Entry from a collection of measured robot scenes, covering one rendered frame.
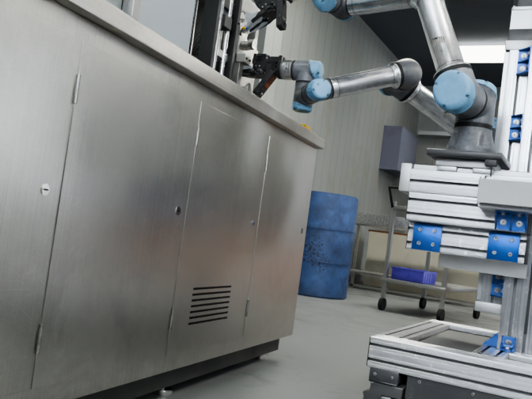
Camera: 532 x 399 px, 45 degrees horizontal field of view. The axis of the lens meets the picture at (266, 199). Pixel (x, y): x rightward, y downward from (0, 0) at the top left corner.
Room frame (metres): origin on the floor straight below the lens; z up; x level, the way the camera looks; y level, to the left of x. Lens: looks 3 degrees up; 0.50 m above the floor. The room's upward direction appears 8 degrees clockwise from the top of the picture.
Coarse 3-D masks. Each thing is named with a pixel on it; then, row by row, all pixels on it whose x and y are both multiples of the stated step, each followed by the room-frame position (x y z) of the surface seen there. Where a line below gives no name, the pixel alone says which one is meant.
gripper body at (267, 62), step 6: (258, 54) 2.41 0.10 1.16; (264, 54) 2.40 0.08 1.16; (258, 60) 2.42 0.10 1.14; (264, 60) 2.40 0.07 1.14; (270, 60) 2.41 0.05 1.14; (276, 60) 2.40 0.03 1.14; (282, 60) 2.39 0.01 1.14; (258, 66) 2.42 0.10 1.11; (264, 66) 2.40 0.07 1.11; (270, 66) 2.41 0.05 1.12; (276, 66) 2.38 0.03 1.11; (264, 72) 2.41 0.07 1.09; (276, 72) 2.39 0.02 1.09; (282, 78) 2.41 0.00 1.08
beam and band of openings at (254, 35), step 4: (244, 0) 3.16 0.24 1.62; (248, 0) 3.20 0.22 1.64; (244, 4) 3.16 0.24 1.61; (248, 4) 3.20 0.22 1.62; (252, 4) 3.25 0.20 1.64; (244, 8) 3.17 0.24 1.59; (248, 8) 3.21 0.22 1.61; (252, 8) 3.25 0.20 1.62; (256, 8) 3.30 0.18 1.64; (244, 12) 3.19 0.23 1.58; (252, 12) 3.26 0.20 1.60; (252, 32) 3.34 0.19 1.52; (256, 32) 3.35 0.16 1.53; (248, 36) 3.35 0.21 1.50; (252, 36) 3.34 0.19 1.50; (256, 36) 3.35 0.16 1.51; (248, 40) 3.26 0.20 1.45; (256, 40) 3.36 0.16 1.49; (256, 48) 3.37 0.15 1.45
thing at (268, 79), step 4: (268, 72) 2.41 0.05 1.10; (272, 72) 2.40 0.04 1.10; (264, 76) 2.41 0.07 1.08; (268, 76) 2.41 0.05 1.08; (272, 76) 2.41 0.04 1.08; (276, 76) 2.43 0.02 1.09; (264, 80) 2.41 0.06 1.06; (268, 80) 2.41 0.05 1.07; (272, 80) 2.43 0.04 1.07; (260, 84) 2.42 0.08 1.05; (264, 84) 2.41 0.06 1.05; (268, 84) 2.43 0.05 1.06; (256, 88) 2.42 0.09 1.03; (260, 88) 2.41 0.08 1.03; (264, 88) 2.43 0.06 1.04; (256, 92) 2.42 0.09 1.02; (260, 92) 2.42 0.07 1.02; (264, 92) 2.44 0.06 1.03; (260, 96) 2.44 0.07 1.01
